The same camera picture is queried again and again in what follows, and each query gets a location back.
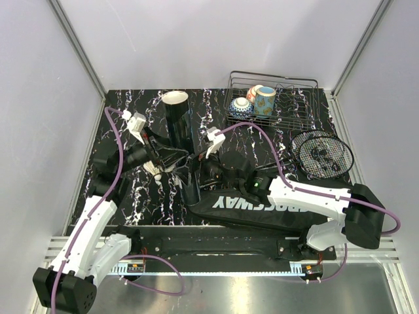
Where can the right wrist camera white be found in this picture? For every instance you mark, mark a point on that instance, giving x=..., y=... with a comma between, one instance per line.
x=215, y=140

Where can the black Crossway racket bag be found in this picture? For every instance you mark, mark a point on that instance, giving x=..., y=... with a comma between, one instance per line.
x=228, y=206

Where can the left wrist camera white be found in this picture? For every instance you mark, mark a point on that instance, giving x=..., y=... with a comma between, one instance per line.
x=135, y=124

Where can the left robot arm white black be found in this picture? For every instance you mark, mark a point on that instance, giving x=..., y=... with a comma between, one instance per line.
x=71, y=281

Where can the black badminton racket lower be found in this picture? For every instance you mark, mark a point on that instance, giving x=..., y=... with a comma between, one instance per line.
x=327, y=157

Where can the red white patterned cup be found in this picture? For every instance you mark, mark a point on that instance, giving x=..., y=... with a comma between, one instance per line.
x=252, y=92

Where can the black badminton racket upper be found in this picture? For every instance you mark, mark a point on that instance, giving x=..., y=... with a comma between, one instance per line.
x=322, y=145

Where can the black badminton racket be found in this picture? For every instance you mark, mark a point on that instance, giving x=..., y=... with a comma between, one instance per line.
x=322, y=145
x=327, y=157

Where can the blue white patterned bowl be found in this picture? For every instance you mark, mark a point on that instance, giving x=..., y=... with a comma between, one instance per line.
x=240, y=108

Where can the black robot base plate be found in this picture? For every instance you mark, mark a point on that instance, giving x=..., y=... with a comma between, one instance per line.
x=216, y=250

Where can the light blue butterfly cup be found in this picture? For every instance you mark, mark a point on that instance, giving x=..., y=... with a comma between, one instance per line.
x=264, y=102

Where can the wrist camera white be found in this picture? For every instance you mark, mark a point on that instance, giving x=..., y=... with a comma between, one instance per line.
x=215, y=140
x=135, y=124

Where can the black shuttlecock tube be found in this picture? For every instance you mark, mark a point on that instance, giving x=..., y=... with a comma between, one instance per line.
x=178, y=119

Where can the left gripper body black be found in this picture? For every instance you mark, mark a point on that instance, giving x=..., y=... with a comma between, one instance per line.
x=140, y=154

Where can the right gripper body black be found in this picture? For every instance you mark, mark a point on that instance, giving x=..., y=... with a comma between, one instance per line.
x=210, y=167

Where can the dark wire dish rack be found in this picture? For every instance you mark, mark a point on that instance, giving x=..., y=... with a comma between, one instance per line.
x=296, y=103

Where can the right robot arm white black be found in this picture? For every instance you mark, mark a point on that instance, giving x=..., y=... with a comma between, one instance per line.
x=353, y=213

